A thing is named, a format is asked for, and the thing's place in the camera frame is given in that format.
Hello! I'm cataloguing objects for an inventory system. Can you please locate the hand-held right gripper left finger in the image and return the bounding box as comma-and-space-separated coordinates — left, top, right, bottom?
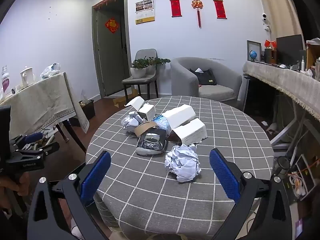
27, 150, 112, 240

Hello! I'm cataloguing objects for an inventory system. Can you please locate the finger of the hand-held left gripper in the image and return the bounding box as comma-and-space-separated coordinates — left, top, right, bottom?
10, 132, 44, 151
15, 142, 60, 158

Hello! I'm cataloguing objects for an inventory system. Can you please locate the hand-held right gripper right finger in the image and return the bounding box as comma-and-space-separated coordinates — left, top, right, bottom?
209, 148, 293, 240

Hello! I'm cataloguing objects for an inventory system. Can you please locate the white paper ball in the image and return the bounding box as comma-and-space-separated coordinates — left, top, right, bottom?
164, 144, 202, 183

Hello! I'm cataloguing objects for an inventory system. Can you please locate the white cardboard box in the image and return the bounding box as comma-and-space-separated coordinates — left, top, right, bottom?
162, 104, 197, 133
172, 118, 208, 146

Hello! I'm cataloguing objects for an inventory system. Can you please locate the white plastic wrap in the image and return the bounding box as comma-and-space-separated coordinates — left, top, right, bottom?
121, 112, 143, 133

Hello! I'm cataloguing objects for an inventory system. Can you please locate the black silver foil bag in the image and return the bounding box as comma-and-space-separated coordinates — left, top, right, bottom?
135, 128, 168, 157

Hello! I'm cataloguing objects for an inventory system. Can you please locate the brown cardboard ring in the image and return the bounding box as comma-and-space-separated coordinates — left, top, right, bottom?
134, 121, 159, 137

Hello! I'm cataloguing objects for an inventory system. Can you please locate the blue plastic wrapper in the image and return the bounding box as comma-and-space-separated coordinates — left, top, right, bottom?
152, 115, 173, 137

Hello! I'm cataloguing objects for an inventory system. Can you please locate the white box with flap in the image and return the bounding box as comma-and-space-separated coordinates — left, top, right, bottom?
124, 96, 157, 120

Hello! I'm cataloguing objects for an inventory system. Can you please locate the person's left hand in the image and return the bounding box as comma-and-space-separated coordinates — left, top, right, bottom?
0, 171, 32, 209

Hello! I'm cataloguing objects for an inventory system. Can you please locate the dark wooden table leg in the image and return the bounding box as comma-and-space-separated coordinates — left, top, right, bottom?
57, 120, 87, 153

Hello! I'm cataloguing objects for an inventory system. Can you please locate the beige patterned tablecloth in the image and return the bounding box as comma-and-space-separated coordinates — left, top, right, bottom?
0, 72, 90, 140

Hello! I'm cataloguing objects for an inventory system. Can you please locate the grey checked tablecloth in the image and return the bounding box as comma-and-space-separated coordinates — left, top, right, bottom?
86, 96, 274, 237

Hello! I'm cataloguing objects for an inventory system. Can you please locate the clear bottle purple label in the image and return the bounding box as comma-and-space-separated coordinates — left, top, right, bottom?
1, 65, 11, 93

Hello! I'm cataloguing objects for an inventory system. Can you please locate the small black floor bin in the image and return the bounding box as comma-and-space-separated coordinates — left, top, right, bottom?
79, 99, 95, 120

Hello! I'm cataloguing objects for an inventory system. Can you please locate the steel thermos flask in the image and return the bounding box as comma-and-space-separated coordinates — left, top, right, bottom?
274, 156, 292, 178

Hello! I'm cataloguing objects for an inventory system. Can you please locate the white kettle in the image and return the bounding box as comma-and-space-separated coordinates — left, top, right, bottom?
20, 66, 35, 87

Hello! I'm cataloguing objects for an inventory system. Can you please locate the white plastic bag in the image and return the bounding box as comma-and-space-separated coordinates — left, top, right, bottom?
40, 63, 61, 79

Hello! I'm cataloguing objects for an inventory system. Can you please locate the white power strip box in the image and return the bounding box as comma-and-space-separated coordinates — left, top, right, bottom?
287, 154, 319, 200

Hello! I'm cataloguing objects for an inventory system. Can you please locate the flat cardboard box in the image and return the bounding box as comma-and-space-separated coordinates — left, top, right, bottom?
112, 89, 139, 108

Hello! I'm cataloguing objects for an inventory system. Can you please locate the black handbag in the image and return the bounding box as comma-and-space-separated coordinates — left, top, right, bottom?
189, 68, 217, 86

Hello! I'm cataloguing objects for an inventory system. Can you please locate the grey dining chair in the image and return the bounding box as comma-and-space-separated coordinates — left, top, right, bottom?
122, 49, 159, 100

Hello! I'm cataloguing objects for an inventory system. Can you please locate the grey armchair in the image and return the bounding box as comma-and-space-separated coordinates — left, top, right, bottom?
171, 57, 243, 103

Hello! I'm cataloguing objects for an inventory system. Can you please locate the grey green door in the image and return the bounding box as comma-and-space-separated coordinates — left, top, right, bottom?
92, 0, 130, 98

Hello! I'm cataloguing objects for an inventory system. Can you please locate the potted plant white pot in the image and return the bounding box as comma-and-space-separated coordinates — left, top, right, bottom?
146, 57, 171, 74
130, 59, 148, 79

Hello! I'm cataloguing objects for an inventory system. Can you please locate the beige fringed desk cloth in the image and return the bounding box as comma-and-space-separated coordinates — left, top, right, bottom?
242, 60, 320, 122

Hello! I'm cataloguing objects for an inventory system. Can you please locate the red door decoration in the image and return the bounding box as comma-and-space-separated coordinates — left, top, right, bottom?
105, 17, 119, 33

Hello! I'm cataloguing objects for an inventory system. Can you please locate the black monitor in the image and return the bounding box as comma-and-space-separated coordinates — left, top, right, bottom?
276, 34, 304, 67

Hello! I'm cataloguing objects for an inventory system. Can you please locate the wooden desk organiser box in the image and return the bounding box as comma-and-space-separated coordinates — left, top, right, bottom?
305, 38, 320, 72

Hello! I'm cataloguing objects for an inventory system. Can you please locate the red hanging scroll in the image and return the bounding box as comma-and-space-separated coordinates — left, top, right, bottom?
213, 0, 227, 20
169, 0, 182, 18

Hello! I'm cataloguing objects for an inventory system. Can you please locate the beige curtain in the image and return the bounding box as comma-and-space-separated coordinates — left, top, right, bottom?
255, 0, 304, 45

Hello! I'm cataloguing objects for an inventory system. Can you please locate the white desk leg frame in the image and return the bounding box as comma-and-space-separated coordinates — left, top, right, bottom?
269, 105, 310, 147

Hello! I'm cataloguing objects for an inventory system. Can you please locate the picture frame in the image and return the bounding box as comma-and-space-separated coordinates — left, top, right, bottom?
247, 40, 262, 62

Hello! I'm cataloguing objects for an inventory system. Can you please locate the white security camera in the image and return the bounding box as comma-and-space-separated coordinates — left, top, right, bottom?
261, 12, 272, 32

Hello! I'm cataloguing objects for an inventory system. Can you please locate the wall calendar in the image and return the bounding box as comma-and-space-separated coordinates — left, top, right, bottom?
135, 0, 155, 25

